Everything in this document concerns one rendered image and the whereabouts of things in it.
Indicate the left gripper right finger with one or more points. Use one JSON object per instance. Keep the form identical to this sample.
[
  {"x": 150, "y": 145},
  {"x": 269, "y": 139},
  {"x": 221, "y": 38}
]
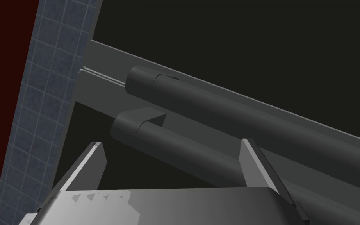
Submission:
[{"x": 254, "y": 170}]

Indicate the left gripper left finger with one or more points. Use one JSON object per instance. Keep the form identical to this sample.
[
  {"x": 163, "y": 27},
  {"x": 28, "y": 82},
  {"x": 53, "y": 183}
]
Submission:
[{"x": 88, "y": 168}]

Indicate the black appliance door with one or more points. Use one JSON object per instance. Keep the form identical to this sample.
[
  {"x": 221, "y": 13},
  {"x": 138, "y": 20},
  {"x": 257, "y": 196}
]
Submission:
[
  {"x": 120, "y": 170},
  {"x": 230, "y": 47}
]

